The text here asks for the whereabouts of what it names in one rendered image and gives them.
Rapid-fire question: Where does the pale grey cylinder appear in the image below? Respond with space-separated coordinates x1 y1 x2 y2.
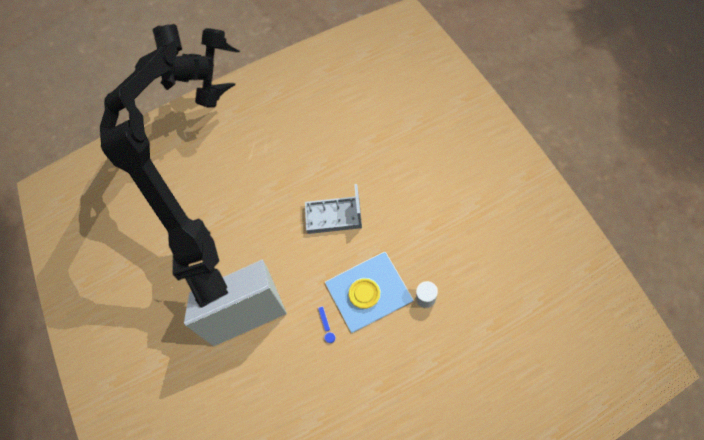
416 281 438 309

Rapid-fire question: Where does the yellow plate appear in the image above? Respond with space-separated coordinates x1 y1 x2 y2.
348 279 381 309

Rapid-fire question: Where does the grey dish rack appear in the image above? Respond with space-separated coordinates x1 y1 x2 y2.
305 184 362 234

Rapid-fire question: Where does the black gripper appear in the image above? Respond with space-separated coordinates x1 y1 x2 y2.
186 28 240 108

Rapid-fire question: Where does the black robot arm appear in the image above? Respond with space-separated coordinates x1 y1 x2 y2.
100 24 229 308

